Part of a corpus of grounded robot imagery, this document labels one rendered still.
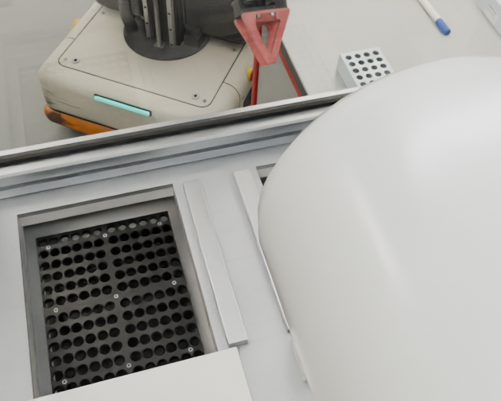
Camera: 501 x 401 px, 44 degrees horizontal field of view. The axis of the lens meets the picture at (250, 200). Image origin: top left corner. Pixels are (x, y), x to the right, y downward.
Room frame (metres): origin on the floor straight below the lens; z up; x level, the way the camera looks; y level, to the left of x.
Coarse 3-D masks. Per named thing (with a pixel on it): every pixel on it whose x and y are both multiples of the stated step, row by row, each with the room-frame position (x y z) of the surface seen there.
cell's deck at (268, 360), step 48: (288, 144) 0.58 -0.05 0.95; (48, 192) 0.47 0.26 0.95; (96, 192) 0.47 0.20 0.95; (144, 192) 0.48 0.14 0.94; (0, 240) 0.39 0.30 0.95; (192, 240) 0.41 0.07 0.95; (240, 240) 0.41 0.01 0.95; (0, 288) 0.32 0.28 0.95; (240, 288) 0.35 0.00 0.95; (0, 336) 0.27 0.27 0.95; (288, 336) 0.29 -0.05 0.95; (0, 384) 0.21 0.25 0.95; (288, 384) 0.24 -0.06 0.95
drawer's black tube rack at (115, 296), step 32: (160, 224) 0.46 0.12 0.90; (64, 256) 0.40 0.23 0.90; (96, 256) 0.40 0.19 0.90; (128, 256) 0.41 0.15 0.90; (160, 256) 0.43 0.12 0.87; (64, 288) 0.35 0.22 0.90; (96, 288) 0.36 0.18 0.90; (128, 288) 0.36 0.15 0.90; (160, 288) 0.36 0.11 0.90; (64, 320) 0.32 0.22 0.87; (96, 320) 0.31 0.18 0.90; (128, 320) 0.32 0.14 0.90; (160, 320) 0.32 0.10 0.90; (192, 320) 0.32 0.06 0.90; (64, 352) 0.27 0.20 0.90; (96, 352) 0.28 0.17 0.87; (128, 352) 0.28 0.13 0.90; (160, 352) 0.29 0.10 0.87; (192, 352) 0.28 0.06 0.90; (64, 384) 0.23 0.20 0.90
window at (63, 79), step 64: (0, 0) 0.49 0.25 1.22; (64, 0) 0.51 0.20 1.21; (128, 0) 0.53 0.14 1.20; (192, 0) 0.56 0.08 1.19; (256, 0) 0.58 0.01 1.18; (320, 0) 0.61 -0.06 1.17; (384, 0) 0.63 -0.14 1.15; (448, 0) 0.66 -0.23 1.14; (0, 64) 0.49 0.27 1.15; (64, 64) 0.51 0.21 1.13; (128, 64) 0.53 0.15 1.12; (192, 64) 0.55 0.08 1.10; (256, 64) 0.58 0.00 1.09; (320, 64) 0.61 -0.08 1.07; (384, 64) 0.64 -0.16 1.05; (0, 128) 0.48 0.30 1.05; (64, 128) 0.50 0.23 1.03; (128, 128) 0.53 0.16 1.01
